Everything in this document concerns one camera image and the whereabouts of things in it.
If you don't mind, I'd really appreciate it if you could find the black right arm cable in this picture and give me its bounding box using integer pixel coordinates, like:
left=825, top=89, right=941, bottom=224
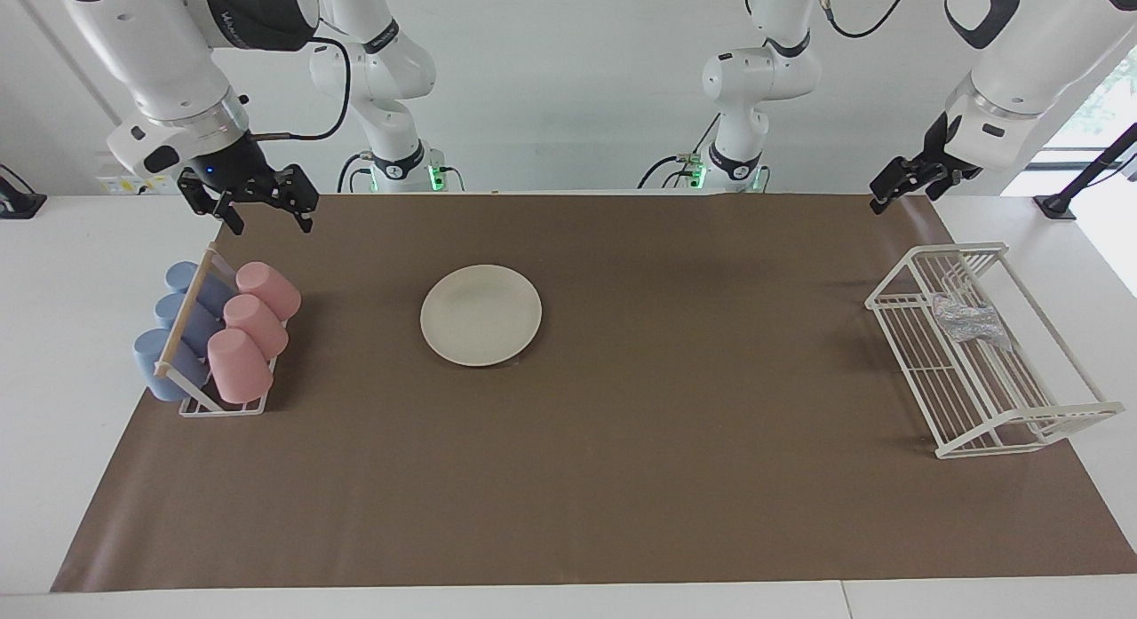
left=244, top=36, right=353, bottom=143

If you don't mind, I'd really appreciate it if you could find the black right base cable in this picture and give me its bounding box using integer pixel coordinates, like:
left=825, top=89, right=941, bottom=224
left=338, top=151, right=378, bottom=194

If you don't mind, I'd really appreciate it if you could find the pink cup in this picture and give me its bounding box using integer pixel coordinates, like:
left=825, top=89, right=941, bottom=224
left=223, top=293, right=290, bottom=361
left=235, top=261, right=302, bottom=322
left=207, top=328, right=274, bottom=404

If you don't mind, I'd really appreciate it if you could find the clear plastic bag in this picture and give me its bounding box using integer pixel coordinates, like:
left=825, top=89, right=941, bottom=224
left=933, top=295, right=1014, bottom=352

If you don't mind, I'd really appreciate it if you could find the white wire dish rack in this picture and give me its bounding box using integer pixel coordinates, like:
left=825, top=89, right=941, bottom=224
left=865, top=242, right=1125, bottom=460

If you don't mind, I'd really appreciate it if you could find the bright window opening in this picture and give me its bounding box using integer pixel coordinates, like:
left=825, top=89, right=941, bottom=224
left=1035, top=49, right=1137, bottom=171

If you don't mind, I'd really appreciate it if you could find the white wall cable duct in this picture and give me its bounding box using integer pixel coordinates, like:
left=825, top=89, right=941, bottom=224
left=9, top=0, right=125, bottom=123

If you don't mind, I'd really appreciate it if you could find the round white plate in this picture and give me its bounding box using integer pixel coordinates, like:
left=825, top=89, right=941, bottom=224
left=420, top=264, right=543, bottom=368

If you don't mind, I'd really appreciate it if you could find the black left base cable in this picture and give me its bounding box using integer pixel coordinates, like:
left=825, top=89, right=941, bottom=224
left=638, top=117, right=722, bottom=191

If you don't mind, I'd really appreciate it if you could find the white wall outlet box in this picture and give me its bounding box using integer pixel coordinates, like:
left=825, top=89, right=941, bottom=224
left=96, top=151, right=189, bottom=196

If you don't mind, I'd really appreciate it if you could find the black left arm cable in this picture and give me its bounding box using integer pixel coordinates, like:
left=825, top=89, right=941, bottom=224
left=815, top=0, right=918, bottom=39

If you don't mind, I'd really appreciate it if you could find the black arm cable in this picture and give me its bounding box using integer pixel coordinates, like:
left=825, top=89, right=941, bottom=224
left=815, top=0, right=918, bottom=39
left=244, top=36, right=353, bottom=143

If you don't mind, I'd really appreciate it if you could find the brown table mat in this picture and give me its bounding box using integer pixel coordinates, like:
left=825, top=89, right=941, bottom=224
left=51, top=191, right=1137, bottom=593

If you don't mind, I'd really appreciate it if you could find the black base cable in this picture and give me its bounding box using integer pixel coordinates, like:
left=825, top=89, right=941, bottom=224
left=338, top=151, right=378, bottom=194
left=638, top=117, right=722, bottom=191

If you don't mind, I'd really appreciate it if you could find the white cup holder rack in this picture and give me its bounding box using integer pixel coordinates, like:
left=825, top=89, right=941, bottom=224
left=155, top=242, right=290, bottom=417

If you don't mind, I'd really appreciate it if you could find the black table clamp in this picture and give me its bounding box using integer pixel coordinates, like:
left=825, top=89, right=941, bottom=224
left=0, top=164, right=47, bottom=220

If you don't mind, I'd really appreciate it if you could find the black clamp stand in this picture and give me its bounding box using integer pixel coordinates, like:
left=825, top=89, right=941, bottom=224
left=1033, top=122, right=1137, bottom=220

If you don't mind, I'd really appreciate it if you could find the blue cup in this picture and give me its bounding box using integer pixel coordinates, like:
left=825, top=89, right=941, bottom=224
left=165, top=261, right=236, bottom=316
left=155, top=292, right=223, bottom=353
left=133, top=328, right=211, bottom=401

